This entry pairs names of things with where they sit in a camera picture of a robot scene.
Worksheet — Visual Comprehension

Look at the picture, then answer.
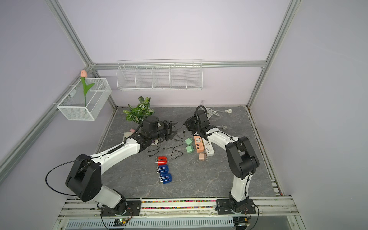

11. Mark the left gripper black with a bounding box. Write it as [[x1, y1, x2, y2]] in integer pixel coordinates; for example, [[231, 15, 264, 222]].
[[150, 119, 178, 141]]

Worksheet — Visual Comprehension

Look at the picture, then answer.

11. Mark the green charger cube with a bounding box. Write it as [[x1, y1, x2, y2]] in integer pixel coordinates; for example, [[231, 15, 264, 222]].
[[186, 145, 195, 153], [185, 138, 194, 146]]

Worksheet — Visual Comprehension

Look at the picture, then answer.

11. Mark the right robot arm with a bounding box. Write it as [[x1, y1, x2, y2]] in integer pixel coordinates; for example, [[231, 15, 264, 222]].
[[185, 105, 260, 215]]

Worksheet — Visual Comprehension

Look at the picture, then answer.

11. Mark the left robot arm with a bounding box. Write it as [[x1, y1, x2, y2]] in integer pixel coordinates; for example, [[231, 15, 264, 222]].
[[65, 116, 176, 216]]

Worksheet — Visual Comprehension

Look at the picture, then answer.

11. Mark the red electric shaver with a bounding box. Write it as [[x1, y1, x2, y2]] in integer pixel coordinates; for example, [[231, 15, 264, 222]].
[[155, 156, 167, 166]]

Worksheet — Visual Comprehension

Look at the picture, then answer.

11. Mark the orange power strip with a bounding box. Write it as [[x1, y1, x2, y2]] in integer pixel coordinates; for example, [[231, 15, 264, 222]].
[[194, 136, 204, 153]]

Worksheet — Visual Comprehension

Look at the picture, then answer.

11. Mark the potted green plant black vase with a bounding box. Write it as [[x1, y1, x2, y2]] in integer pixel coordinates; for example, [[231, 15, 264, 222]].
[[123, 96, 155, 124]]

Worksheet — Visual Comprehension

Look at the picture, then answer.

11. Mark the white power strip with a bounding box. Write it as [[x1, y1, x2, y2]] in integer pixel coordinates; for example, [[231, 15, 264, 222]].
[[202, 139, 214, 157]]

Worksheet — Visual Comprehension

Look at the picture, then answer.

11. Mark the cream hand-shaped holder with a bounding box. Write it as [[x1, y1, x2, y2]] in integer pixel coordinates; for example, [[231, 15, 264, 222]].
[[122, 129, 159, 145]]

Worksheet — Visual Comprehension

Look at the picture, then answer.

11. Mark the pink charger cube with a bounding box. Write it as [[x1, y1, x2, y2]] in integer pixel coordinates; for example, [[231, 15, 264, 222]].
[[198, 153, 207, 161]]

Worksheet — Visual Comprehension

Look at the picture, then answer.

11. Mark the pink artificial tulip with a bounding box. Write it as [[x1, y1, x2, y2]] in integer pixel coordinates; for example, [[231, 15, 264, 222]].
[[80, 70, 95, 106]]

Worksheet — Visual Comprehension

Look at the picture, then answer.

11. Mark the white power cord bundle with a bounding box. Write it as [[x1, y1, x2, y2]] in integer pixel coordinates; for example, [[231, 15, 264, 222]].
[[205, 101, 233, 130]]

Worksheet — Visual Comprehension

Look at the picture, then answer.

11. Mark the long white wire shelf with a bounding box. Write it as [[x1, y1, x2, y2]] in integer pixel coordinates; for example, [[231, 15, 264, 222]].
[[117, 59, 203, 91]]

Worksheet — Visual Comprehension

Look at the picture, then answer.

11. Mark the white wire basket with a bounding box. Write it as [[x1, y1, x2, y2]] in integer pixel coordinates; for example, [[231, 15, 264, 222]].
[[57, 78, 112, 121]]

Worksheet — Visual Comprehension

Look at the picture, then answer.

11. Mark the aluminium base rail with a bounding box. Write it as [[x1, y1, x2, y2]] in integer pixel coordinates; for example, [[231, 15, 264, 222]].
[[57, 196, 301, 220]]

